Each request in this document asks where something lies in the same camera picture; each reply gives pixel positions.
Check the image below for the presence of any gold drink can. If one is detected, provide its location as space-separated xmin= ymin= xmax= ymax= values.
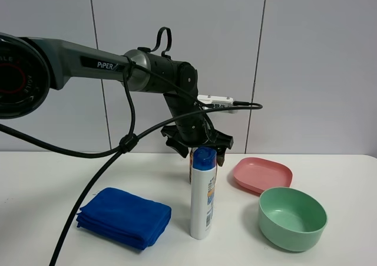
xmin=189 ymin=147 xmax=218 ymax=183

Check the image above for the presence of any black cable bundle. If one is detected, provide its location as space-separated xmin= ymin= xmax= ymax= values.
xmin=0 ymin=27 xmax=264 ymax=266

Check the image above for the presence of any pink square plate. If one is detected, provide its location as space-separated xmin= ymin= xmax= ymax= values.
xmin=232 ymin=157 xmax=293 ymax=194

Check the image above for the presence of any green plastic bowl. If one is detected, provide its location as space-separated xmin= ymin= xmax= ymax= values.
xmin=258 ymin=187 xmax=328 ymax=252

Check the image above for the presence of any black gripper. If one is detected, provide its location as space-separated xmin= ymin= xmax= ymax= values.
xmin=161 ymin=125 xmax=233 ymax=167

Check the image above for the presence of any white bottle with blue cap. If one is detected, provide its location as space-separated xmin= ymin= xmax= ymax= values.
xmin=190 ymin=147 xmax=217 ymax=240

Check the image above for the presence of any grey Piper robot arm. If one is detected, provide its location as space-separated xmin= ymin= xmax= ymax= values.
xmin=1 ymin=34 xmax=233 ymax=166

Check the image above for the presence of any folded blue microfiber cloth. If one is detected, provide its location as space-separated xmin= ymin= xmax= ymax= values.
xmin=76 ymin=188 xmax=171 ymax=250

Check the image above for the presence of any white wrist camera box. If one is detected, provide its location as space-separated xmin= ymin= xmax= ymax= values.
xmin=197 ymin=95 xmax=235 ymax=110

